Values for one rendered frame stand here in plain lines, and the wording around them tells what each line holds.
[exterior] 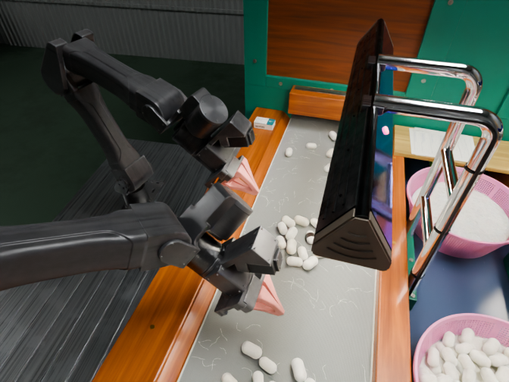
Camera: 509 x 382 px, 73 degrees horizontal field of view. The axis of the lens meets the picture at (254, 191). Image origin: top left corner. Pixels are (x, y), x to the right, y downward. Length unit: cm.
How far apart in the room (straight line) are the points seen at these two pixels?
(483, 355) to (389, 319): 16
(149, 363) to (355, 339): 35
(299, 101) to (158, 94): 52
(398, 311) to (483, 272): 31
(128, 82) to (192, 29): 290
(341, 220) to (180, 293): 41
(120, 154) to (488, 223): 89
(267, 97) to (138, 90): 58
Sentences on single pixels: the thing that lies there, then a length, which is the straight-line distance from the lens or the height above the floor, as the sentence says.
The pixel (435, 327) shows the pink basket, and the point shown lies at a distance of 71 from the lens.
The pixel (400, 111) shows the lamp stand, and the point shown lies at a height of 111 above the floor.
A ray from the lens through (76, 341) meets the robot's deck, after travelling 81.
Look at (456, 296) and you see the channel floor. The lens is 89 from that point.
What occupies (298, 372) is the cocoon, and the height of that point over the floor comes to 76.
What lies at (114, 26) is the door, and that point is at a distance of 393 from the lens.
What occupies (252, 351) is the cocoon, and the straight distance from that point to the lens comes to 63.
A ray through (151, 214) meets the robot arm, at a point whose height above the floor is 102.
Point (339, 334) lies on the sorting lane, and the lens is 68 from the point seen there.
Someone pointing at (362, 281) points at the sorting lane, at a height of 74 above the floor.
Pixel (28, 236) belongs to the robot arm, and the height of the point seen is 107.
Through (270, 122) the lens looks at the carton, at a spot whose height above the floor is 79.
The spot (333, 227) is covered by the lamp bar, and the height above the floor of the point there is 109.
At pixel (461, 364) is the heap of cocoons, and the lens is 74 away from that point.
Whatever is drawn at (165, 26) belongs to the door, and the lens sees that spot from 368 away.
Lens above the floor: 134
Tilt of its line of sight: 42 degrees down
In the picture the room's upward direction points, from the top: straight up
